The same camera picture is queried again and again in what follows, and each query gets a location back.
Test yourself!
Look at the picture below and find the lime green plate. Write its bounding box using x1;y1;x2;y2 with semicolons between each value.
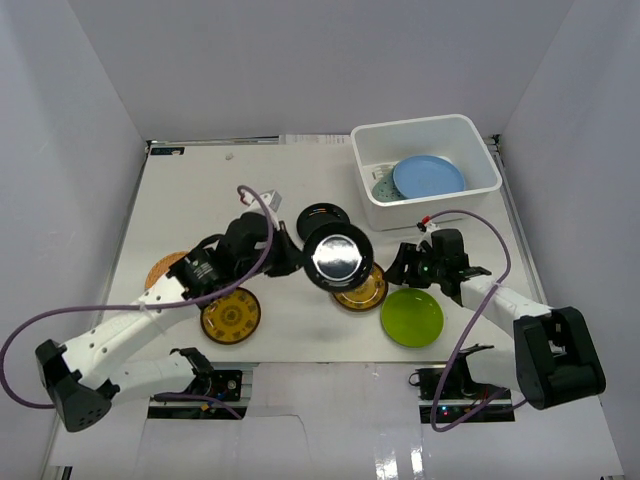
380;288;445;349

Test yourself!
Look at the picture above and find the light green ceramic plate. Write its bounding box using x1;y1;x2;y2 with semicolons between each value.
371;172;405;203

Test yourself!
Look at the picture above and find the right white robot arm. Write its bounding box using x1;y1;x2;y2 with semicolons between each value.
384;229;606;410

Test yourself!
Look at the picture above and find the white plastic bin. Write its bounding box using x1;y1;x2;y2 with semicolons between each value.
351;114;503;231

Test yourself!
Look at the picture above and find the purple cable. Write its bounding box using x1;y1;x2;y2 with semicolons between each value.
422;209;529;432
0;184;276;420

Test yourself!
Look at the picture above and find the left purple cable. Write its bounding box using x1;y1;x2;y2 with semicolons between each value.
0;184;276;420

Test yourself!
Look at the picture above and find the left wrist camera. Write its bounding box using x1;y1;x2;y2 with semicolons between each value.
260;189;282;212

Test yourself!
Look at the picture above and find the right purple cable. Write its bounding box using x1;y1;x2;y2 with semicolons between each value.
422;209;529;432

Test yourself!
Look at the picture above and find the large yellow patterned plate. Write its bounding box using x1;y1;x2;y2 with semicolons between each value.
331;263;389;313

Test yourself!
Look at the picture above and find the small yellow patterned plate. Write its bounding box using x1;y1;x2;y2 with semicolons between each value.
200;288;262;345

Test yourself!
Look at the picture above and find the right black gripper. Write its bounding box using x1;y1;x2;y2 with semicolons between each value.
382;243;445;289

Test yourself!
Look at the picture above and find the blue plastic plate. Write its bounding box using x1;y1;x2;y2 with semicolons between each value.
392;155;466;199

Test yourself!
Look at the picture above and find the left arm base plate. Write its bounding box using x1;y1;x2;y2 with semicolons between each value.
194;368;243;402

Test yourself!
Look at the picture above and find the blue label sticker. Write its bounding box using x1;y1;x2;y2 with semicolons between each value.
149;146;185;156

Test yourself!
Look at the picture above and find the black glossy plate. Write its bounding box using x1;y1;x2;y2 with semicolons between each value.
303;222;374;293

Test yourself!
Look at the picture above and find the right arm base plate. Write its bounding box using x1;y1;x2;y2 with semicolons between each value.
408;364;515;425

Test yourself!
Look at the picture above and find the woven wicker plate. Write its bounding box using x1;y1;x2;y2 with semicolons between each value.
144;251;187;290

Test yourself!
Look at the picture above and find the black plate near bin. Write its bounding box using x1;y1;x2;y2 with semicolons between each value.
296;202;351;242

